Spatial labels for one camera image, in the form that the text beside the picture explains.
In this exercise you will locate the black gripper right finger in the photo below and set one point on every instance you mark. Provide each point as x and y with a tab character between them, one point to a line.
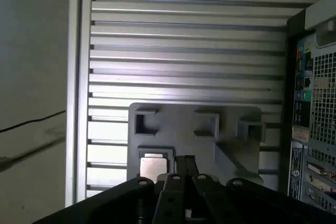
210	197

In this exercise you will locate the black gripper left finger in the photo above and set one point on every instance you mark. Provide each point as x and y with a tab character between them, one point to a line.
173	197

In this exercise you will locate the silver square CPU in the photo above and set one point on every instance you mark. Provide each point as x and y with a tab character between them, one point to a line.
153	166

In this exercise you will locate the grey plastic parts rack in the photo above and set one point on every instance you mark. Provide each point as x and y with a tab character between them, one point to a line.
183	121

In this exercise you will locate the black open PC case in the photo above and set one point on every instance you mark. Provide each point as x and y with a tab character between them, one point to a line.
325	90

